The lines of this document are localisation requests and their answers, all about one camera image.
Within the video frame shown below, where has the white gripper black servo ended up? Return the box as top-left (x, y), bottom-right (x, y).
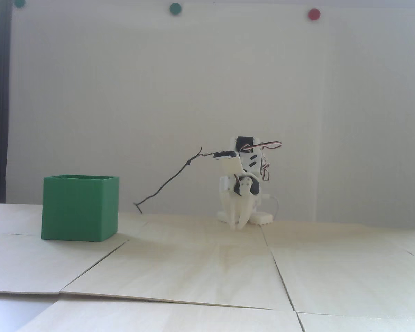
top-left (219, 157), bottom-right (263, 231)

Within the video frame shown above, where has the white robot arm with base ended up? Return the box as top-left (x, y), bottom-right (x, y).
top-left (217, 136), bottom-right (274, 226)

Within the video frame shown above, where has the green open-top box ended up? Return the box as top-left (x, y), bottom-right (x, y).
top-left (41, 175), bottom-right (120, 242)

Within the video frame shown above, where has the white power cable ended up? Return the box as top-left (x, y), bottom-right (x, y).
top-left (261, 195), bottom-right (280, 221)

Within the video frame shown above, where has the red white servo wire bundle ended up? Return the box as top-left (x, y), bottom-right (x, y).
top-left (240, 140), bottom-right (283, 183)

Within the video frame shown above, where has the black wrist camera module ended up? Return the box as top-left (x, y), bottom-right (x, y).
top-left (205, 149), bottom-right (238, 160)

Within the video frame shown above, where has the thin black camera cable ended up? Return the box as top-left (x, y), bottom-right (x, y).
top-left (133, 146), bottom-right (208, 215)

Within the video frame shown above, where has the black window frame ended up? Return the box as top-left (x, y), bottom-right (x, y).
top-left (0, 0), bottom-right (13, 204)

